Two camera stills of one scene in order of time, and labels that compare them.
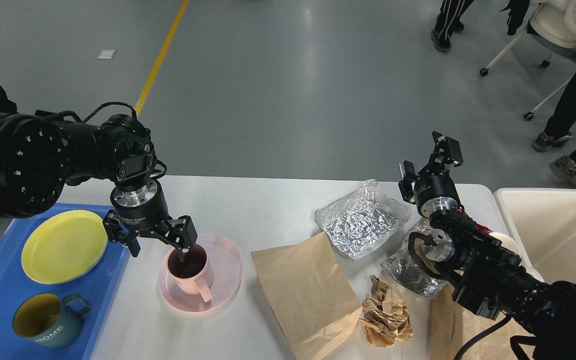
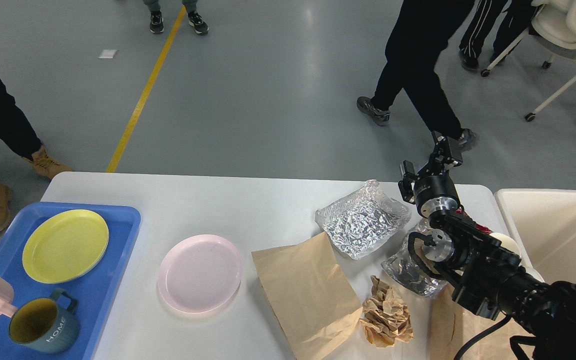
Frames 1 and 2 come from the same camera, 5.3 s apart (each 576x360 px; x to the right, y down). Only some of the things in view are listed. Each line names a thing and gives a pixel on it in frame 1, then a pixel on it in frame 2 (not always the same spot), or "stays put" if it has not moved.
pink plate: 226,266 stays put
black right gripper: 432,188 stays put
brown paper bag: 315,306 stays put
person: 448,21 → 512,28
